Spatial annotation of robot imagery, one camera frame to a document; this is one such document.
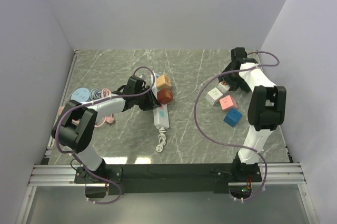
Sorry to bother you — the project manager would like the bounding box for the aluminium left side rail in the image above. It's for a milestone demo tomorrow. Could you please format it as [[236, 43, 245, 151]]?
[[39, 49, 80, 165]]

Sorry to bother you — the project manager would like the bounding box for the pink cube plug adapter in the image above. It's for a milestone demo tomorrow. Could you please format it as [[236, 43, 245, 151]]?
[[219, 95, 237, 111]]

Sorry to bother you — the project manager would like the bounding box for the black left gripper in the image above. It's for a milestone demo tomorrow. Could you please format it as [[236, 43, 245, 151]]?
[[134, 85, 161, 111]]

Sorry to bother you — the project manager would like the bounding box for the white power strip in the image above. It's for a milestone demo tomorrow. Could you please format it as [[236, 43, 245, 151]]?
[[151, 72, 170, 129]]

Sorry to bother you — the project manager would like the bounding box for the tan cube plug adapter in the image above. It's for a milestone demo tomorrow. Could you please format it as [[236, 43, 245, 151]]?
[[156, 74, 172, 90]]

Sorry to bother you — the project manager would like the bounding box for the blue cube plug adapter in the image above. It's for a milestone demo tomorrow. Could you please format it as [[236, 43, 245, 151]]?
[[223, 108, 242, 127]]

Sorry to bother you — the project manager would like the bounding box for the pink power strip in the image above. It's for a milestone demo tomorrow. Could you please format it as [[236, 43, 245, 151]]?
[[58, 106, 64, 115]]

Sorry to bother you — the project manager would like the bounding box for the aluminium rail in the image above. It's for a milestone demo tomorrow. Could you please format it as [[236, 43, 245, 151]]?
[[39, 49, 80, 165], [16, 163, 318, 223]]

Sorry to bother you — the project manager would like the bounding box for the aluminium front rail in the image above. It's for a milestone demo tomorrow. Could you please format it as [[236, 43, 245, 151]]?
[[16, 163, 318, 223]]

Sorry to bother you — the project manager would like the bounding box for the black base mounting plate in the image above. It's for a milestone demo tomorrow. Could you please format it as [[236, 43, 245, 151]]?
[[74, 163, 262, 199]]

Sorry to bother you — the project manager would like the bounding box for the white patterned cube adapter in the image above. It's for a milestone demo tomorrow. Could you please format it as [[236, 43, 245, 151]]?
[[217, 81, 231, 94]]

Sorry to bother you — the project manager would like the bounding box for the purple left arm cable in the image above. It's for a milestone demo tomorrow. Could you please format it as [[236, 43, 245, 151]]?
[[55, 66, 156, 206]]

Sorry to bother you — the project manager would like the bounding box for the brown cube plug adapter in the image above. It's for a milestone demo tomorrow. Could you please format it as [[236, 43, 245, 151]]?
[[157, 89, 173, 104]]

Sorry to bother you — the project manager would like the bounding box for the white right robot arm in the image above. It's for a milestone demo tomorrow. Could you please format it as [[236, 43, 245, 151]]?
[[218, 47, 286, 181]]

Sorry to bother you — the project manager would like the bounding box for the pink power strip cable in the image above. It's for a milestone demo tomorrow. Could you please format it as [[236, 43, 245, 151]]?
[[72, 88, 116, 128]]

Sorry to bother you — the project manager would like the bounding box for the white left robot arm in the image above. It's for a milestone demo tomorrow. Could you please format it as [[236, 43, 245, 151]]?
[[51, 74, 160, 183]]

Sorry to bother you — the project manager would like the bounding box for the plain white cube adapter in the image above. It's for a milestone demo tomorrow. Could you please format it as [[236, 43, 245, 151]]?
[[206, 87, 223, 106]]

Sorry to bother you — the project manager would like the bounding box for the light blue round socket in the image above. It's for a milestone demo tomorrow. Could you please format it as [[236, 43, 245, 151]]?
[[71, 87, 91, 103]]

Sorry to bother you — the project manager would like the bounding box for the white power strip cable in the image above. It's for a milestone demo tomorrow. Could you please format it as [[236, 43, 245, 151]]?
[[155, 126, 168, 153]]

